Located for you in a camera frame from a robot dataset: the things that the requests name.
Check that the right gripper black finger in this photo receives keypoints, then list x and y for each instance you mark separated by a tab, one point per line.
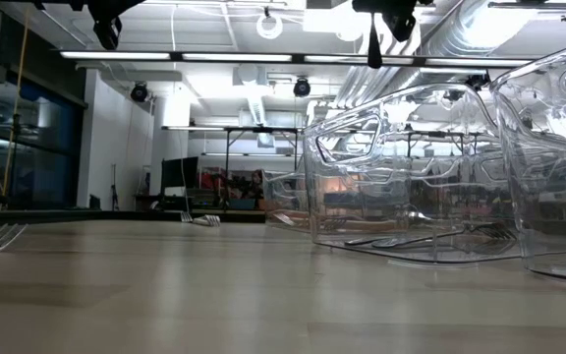
401	24

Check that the black tripod stand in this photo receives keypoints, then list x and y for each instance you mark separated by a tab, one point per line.
15	162

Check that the black ceiling spotlight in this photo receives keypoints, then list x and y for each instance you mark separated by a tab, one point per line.
139	93
301	88

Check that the black monitor screen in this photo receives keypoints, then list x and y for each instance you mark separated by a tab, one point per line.
180	172

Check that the clear plastic bin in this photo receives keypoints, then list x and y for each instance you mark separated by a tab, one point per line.
361	196
283	196
548	196

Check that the black fork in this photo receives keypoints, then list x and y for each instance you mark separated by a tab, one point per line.
489	232

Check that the silver ceiling air duct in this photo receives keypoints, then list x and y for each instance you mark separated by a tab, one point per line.
484	24

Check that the black aluminium table frame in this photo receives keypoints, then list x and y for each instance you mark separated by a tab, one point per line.
91	215

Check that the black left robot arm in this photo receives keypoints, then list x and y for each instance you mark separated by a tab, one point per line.
111	7

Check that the black background table frame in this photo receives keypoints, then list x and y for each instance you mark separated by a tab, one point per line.
227	167

